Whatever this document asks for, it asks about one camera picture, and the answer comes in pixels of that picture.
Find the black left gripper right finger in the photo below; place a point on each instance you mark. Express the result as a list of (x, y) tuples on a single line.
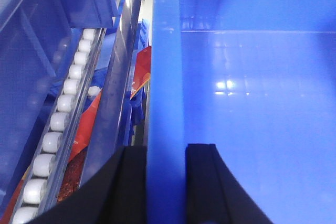
[(213, 195)]

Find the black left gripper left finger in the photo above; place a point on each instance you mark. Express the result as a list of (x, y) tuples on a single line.
[(115, 194)]

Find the large blue plastic bin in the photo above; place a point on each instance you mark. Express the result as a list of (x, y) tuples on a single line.
[(257, 79)]

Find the red snack package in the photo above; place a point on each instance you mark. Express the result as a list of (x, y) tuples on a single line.
[(132, 115)]

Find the blue bin at left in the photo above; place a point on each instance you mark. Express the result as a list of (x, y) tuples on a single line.
[(37, 40)]

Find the steel divider rail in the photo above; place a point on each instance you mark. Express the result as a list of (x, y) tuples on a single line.
[(105, 132)]

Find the white roller track rail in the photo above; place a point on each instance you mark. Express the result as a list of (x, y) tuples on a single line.
[(44, 177)]

